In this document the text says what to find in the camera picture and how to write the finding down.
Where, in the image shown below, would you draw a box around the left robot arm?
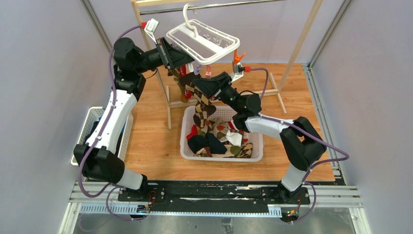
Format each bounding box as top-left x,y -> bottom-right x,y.
74,37 -> 194,201

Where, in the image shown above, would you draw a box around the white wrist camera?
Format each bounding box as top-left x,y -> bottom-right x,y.
230,62 -> 245,83
144,18 -> 159,44

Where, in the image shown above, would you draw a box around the dark clothes in left basket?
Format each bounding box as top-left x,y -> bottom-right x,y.
84,120 -> 126,155

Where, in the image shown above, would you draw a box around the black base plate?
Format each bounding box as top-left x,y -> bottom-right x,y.
117,180 -> 310,214

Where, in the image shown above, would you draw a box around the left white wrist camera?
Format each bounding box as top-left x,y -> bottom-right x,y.
144,18 -> 159,44

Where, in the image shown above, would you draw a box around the red christmas sock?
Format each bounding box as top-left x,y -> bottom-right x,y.
178,65 -> 193,103

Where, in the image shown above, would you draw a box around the white left laundry basket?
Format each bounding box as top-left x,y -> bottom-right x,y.
77,106 -> 133,161

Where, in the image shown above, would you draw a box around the brown argyle sock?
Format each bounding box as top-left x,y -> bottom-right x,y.
186,73 -> 216,133

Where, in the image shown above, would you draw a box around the white centre laundry basket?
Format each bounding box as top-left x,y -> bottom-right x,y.
180,106 -> 264,162

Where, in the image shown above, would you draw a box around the white laundry basket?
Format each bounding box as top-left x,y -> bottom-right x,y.
180,106 -> 264,162
77,106 -> 133,161

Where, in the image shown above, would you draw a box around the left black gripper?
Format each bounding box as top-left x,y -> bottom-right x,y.
135,38 -> 195,75

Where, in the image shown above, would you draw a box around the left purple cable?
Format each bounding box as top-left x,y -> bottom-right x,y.
77,21 -> 150,222

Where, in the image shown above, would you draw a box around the pile of colourful socks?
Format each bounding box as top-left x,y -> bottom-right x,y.
186,117 -> 253,158

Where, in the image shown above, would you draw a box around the white plastic clip hanger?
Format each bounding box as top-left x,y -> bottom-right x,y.
166,3 -> 241,65

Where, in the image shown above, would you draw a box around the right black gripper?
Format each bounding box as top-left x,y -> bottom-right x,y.
191,72 -> 242,114

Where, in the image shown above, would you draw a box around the orange hanger clip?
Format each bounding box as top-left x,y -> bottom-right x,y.
233,49 -> 245,65
205,65 -> 212,79

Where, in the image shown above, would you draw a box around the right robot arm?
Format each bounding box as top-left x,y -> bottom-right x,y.
192,72 -> 326,203

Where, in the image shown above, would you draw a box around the wooden clothes rack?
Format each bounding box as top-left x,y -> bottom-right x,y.
131,0 -> 323,130

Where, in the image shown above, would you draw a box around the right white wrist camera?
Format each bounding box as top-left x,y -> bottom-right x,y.
230,62 -> 245,83

